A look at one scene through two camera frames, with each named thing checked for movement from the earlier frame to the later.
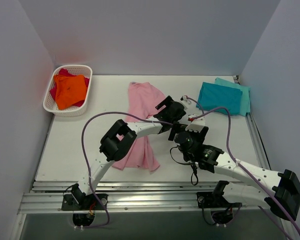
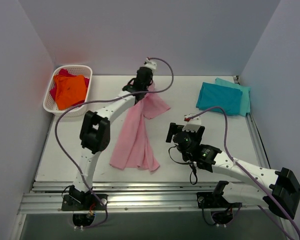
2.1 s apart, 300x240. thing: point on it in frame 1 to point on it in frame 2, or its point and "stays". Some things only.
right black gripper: [175, 131] stays
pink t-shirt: [143, 99] stays
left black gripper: [165, 105] to [142, 91]
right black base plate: [215, 200] stays
